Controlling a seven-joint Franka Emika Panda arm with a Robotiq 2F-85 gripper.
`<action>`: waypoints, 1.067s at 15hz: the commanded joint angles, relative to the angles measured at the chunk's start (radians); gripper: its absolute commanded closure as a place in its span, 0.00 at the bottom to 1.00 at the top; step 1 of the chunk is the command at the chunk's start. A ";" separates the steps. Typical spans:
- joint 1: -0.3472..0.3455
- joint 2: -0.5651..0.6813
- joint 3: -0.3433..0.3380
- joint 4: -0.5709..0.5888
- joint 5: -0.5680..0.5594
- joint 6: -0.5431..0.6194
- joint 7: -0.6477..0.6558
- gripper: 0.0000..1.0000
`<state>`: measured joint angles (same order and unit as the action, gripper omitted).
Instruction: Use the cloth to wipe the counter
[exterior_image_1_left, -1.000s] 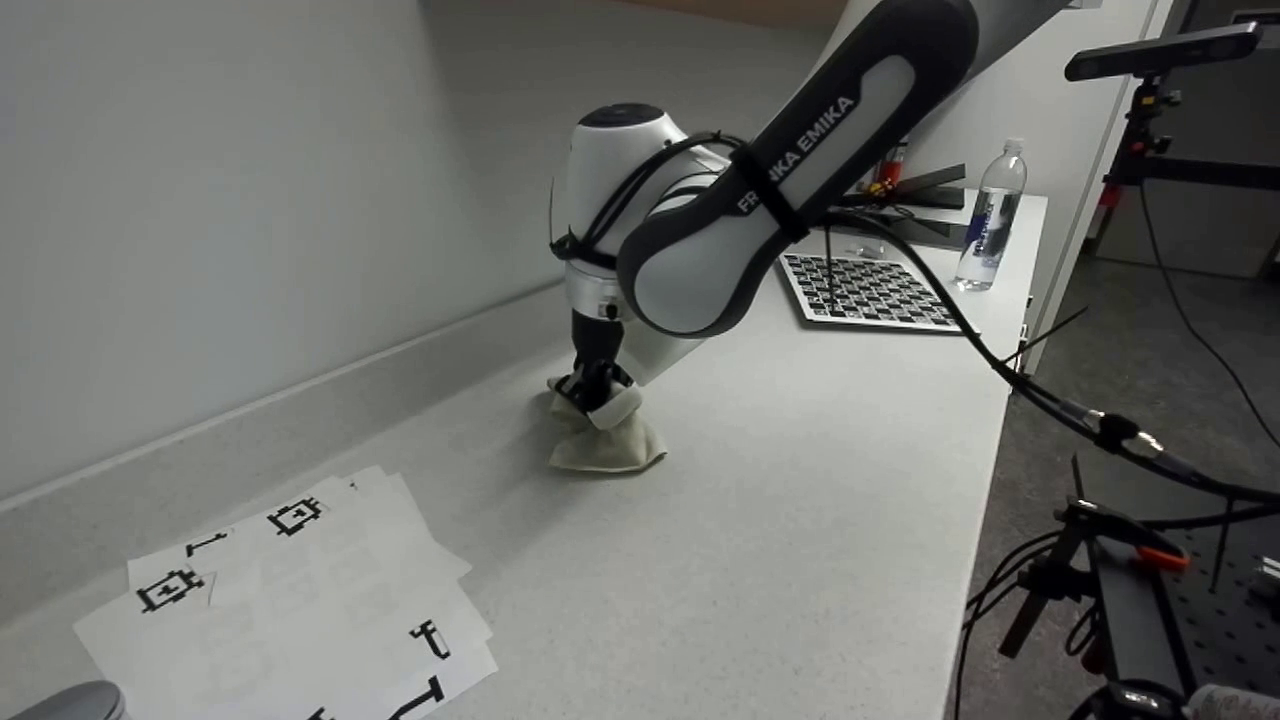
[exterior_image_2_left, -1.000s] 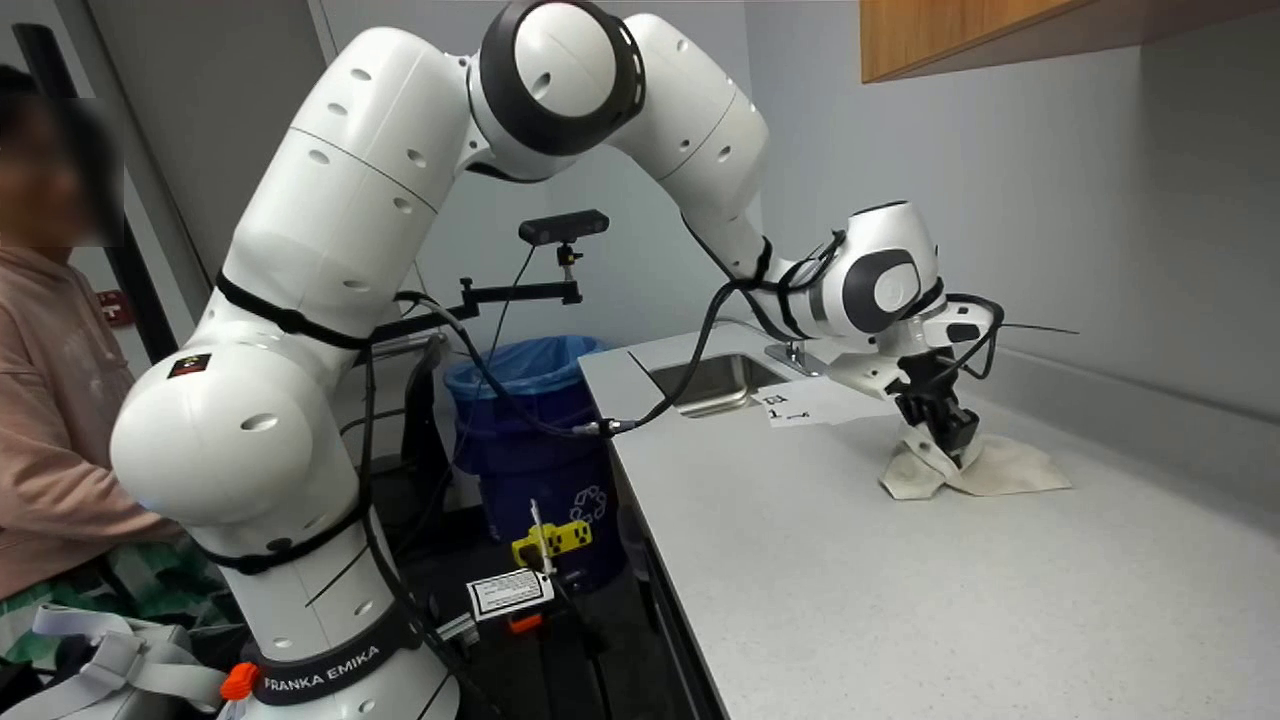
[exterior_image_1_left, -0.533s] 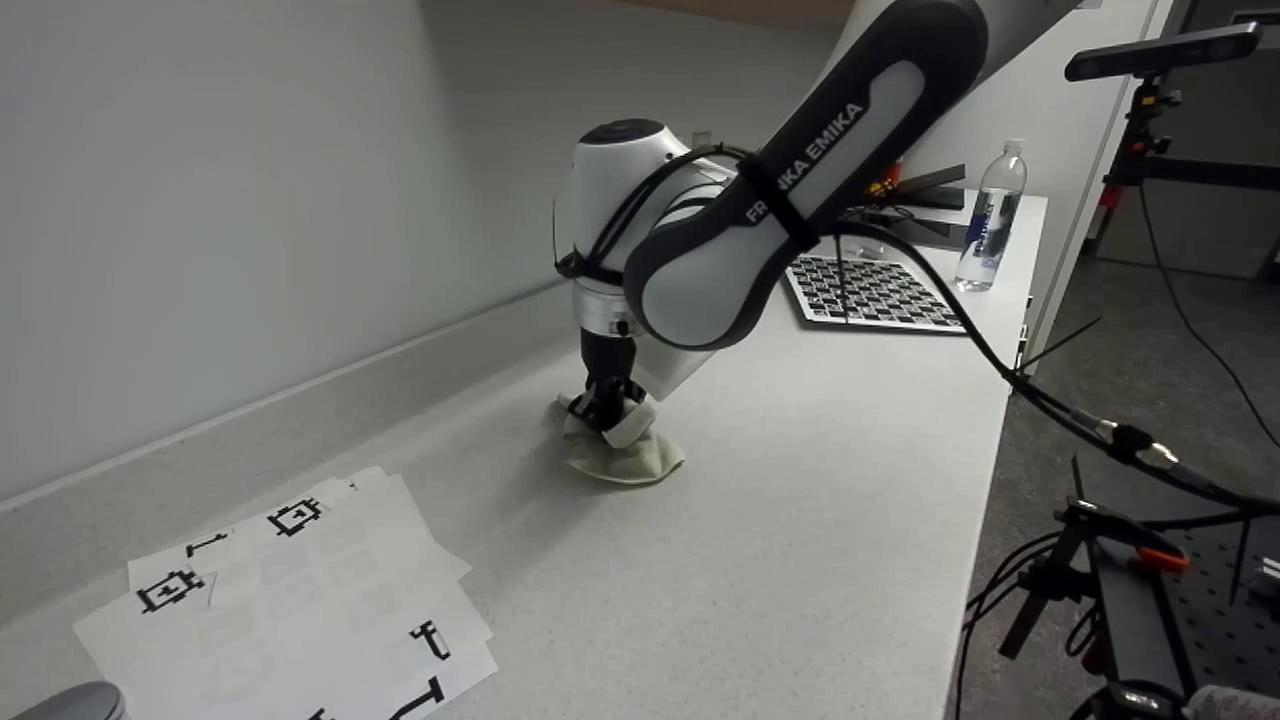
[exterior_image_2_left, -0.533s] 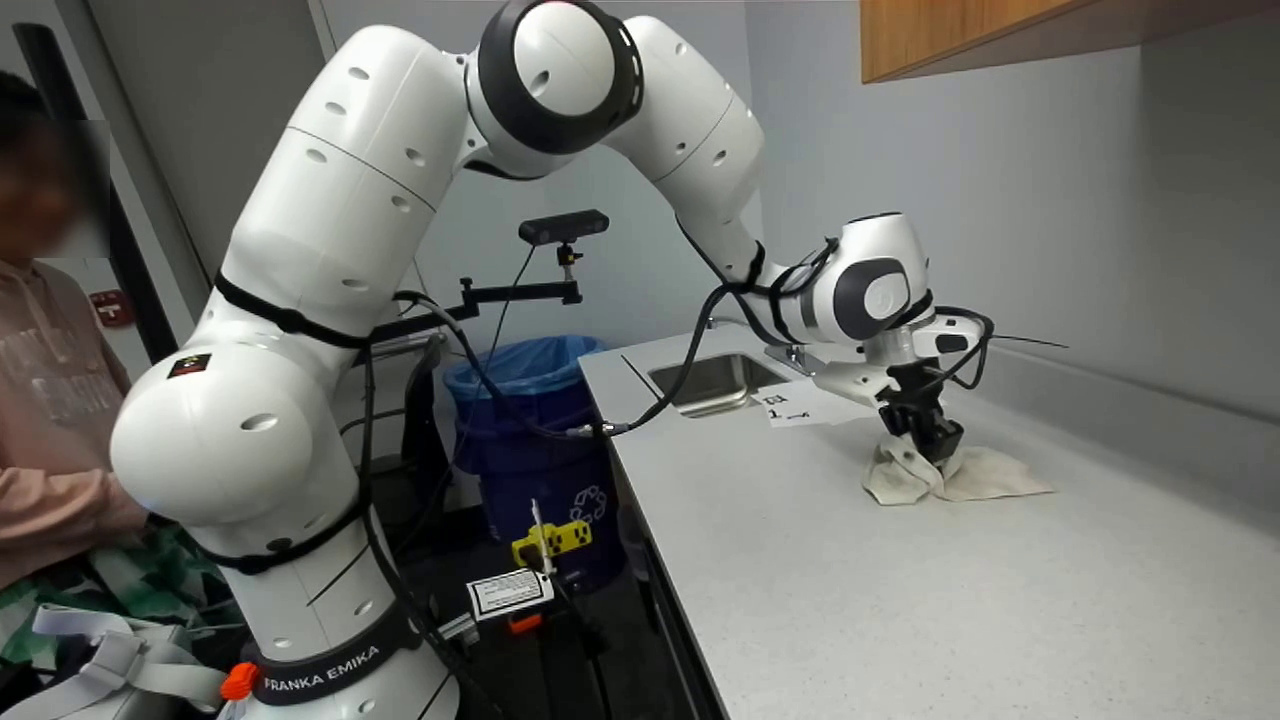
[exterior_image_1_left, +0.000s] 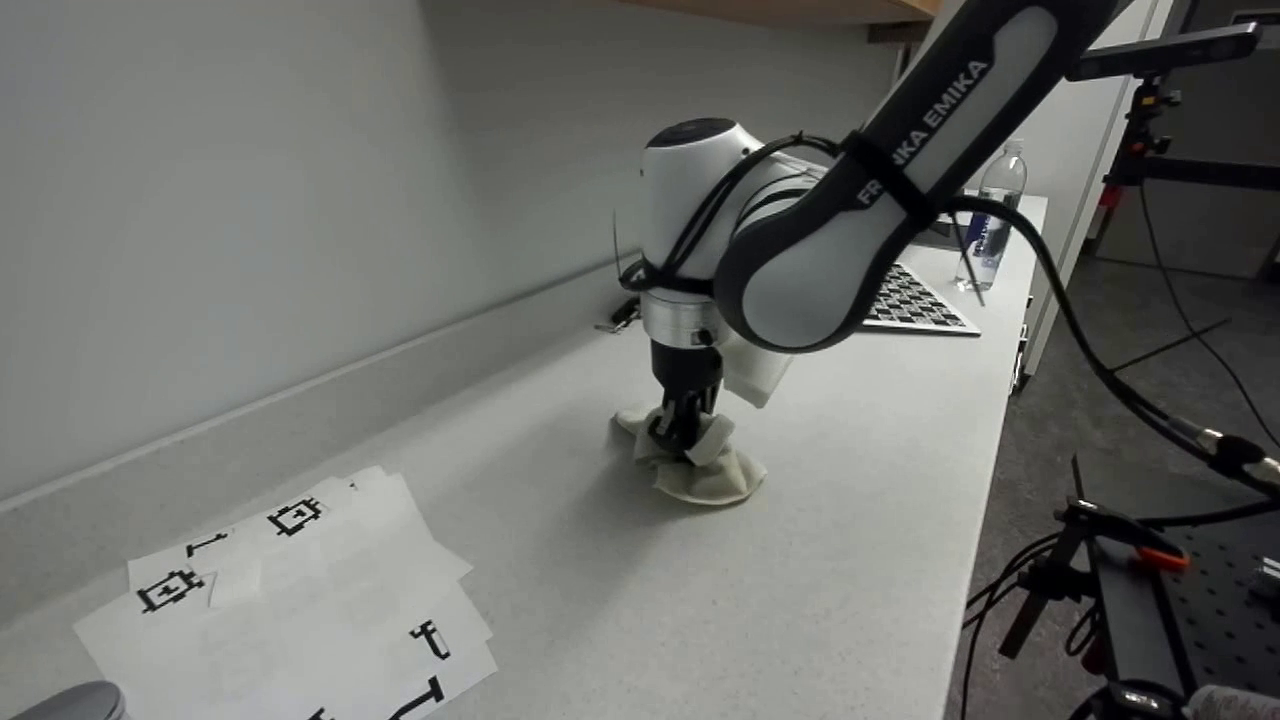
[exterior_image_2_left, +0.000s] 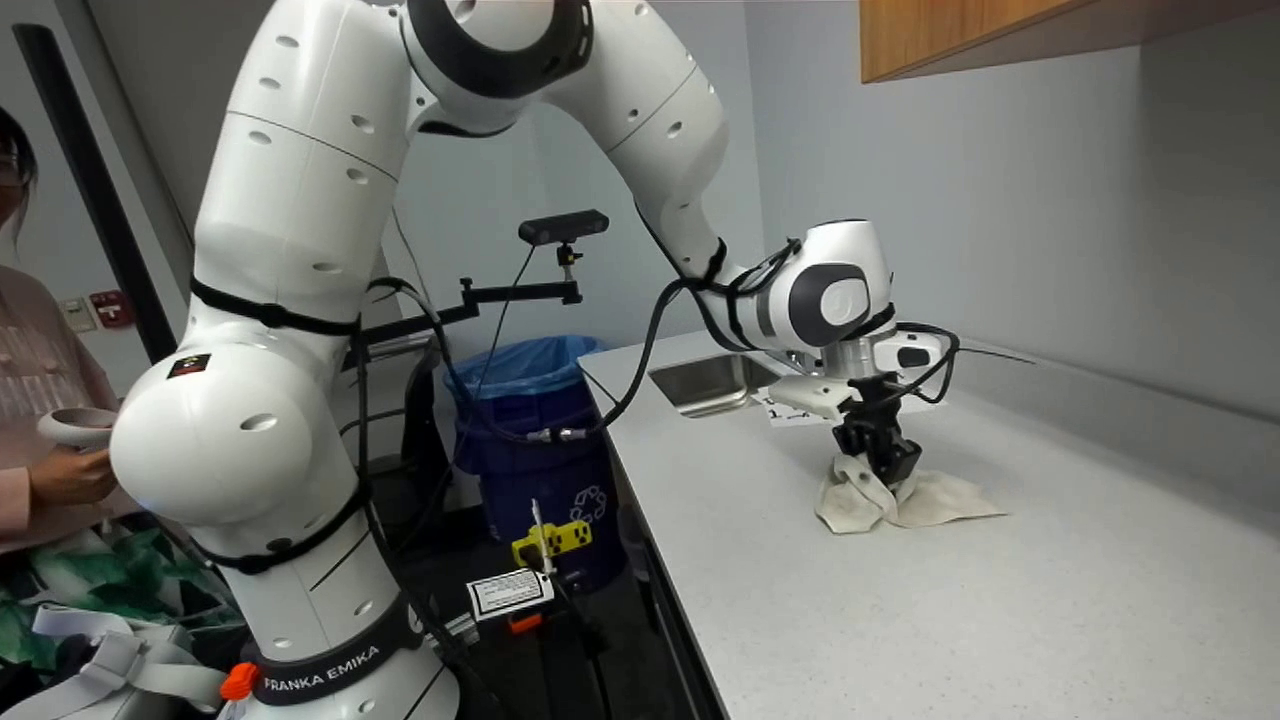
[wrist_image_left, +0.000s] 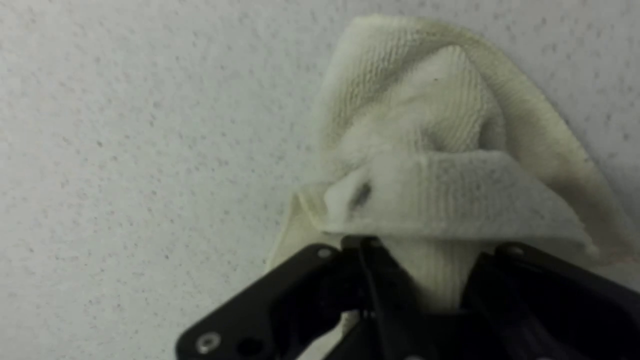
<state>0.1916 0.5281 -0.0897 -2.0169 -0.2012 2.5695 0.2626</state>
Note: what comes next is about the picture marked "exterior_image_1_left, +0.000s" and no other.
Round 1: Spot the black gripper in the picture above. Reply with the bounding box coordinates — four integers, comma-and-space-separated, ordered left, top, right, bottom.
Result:
648, 339, 731, 465

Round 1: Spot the cream wiping cloth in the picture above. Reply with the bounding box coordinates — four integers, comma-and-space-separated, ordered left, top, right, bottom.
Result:
607, 404, 772, 511

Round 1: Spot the checkerboard calibration board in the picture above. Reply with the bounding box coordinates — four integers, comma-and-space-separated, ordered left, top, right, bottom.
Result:
856, 254, 985, 339

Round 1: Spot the clear plastic water bottle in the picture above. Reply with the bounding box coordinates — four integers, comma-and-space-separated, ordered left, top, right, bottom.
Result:
959, 136, 1034, 292

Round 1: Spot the white paper with black markers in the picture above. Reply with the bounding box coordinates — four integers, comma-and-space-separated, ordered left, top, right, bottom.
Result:
126, 465, 471, 616
74, 555, 499, 720

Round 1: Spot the black tripod with red knobs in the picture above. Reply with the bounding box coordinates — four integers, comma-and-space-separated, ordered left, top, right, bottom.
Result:
959, 453, 1280, 720

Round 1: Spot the black perforated breadboard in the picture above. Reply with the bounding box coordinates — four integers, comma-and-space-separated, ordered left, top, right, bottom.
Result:
1152, 507, 1280, 695

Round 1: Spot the grey fabric lump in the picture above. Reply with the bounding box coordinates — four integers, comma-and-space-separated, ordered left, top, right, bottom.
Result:
1181, 679, 1280, 720

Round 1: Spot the grey rounded object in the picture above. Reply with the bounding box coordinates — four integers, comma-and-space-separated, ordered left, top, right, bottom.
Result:
7, 679, 133, 720

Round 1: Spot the thin black hanging cable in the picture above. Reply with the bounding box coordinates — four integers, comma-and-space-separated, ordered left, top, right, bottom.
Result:
1131, 212, 1280, 453

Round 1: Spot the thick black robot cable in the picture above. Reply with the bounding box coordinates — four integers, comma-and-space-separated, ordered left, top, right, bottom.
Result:
931, 194, 1280, 490

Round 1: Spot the black camera on red-black stand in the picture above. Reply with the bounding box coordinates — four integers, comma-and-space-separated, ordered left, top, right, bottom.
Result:
1060, 15, 1265, 88

